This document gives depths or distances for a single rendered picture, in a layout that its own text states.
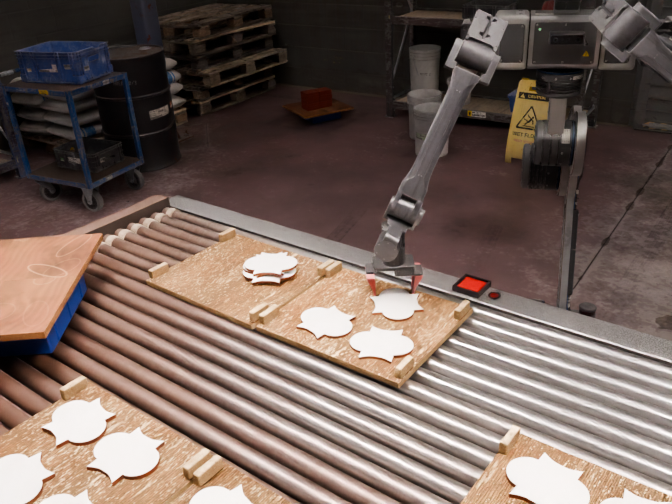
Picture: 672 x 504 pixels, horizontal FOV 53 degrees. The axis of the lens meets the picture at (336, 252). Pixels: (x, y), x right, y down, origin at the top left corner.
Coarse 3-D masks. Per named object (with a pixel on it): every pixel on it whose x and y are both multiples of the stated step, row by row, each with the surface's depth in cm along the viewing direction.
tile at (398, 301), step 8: (392, 288) 177; (376, 296) 174; (384, 296) 174; (392, 296) 174; (400, 296) 174; (408, 296) 173; (416, 296) 173; (376, 304) 171; (384, 304) 171; (392, 304) 170; (400, 304) 170; (408, 304) 170; (416, 304) 170; (376, 312) 168; (384, 312) 167; (392, 312) 167; (400, 312) 167; (408, 312) 167; (392, 320) 165; (400, 320) 165
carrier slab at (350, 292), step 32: (320, 288) 181; (352, 288) 180; (384, 288) 179; (288, 320) 168; (384, 320) 166; (416, 320) 165; (448, 320) 164; (320, 352) 156; (352, 352) 155; (416, 352) 153
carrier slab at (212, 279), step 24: (240, 240) 209; (192, 264) 197; (216, 264) 196; (240, 264) 195; (312, 264) 193; (168, 288) 185; (192, 288) 184; (216, 288) 184; (240, 288) 183; (264, 288) 182; (288, 288) 182; (216, 312) 174; (240, 312) 172
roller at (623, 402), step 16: (160, 240) 218; (176, 240) 215; (464, 352) 158; (480, 352) 156; (496, 352) 155; (512, 368) 151; (528, 368) 149; (544, 368) 149; (560, 384) 145; (576, 384) 144; (592, 384) 143; (608, 400) 140; (624, 400) 138; (640, 400) 138; (640, 416) 136; (656, 416) 134
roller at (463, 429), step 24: (96, 264) 204; (144, 288) 189; (192, 312) 177; (240, 336) 167; (264, 336) 165; (288, 360) 159; (312, 360) 156; (360, 384) 148; (408, 408) 140; (432, 408) 139; (456, 432) 134; (480, 432) 132
